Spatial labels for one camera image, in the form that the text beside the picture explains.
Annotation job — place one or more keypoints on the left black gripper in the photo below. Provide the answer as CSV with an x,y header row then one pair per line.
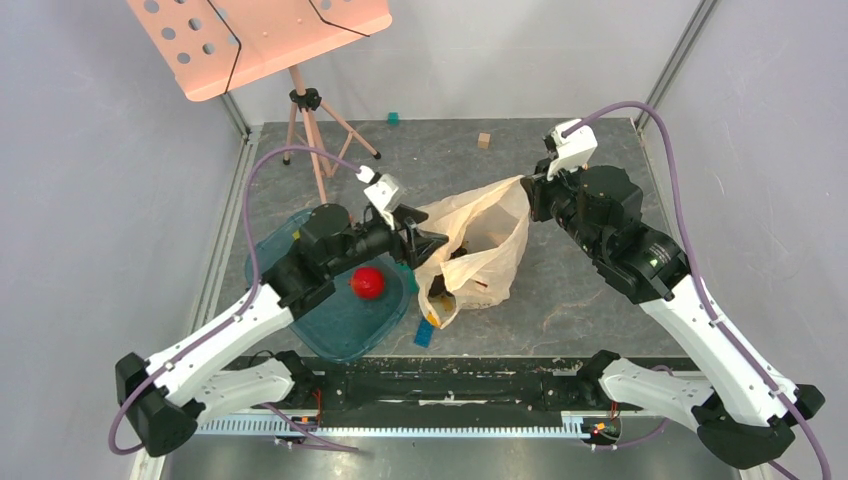
x,y
420,242

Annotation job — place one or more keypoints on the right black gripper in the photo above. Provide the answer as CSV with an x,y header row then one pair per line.
x,y
540,196

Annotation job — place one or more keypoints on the translucent cream plastic bag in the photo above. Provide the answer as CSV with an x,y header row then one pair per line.
x,y
488,230

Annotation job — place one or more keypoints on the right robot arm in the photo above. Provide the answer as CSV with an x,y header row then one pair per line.
x,y
743,411

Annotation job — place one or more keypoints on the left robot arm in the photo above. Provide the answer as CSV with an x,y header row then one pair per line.
x,y
168,395

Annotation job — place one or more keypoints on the blue lego brick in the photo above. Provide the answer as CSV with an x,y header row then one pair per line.
x,y
424,333

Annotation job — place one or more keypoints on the small wooden cube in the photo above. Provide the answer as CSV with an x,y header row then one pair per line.
x,y
484,141

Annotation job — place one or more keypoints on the teal plastic tray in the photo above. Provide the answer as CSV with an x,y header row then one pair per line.
x,y
331,318

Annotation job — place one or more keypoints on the pink music stand desk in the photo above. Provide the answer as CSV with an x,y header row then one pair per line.
x,y
214,47

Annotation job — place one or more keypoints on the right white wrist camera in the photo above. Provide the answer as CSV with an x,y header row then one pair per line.
x,y
568,152

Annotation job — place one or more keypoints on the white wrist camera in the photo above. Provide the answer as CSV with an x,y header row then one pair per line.
x,y
383,191
568,152

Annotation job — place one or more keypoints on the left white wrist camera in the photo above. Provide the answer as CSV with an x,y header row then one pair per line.
x,y
383,191

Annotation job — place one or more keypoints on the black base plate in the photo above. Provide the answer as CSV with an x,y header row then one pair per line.
x,y
442,392

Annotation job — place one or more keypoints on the aluminium frame rail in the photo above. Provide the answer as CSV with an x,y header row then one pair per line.
x,y
636,444

